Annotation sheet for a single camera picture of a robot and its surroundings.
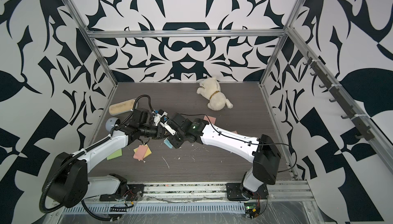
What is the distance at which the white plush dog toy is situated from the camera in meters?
1.01

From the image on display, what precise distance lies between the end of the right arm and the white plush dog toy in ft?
1.43

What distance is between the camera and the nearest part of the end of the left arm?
68cm

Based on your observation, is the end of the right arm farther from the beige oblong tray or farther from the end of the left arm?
the beige oblong tray
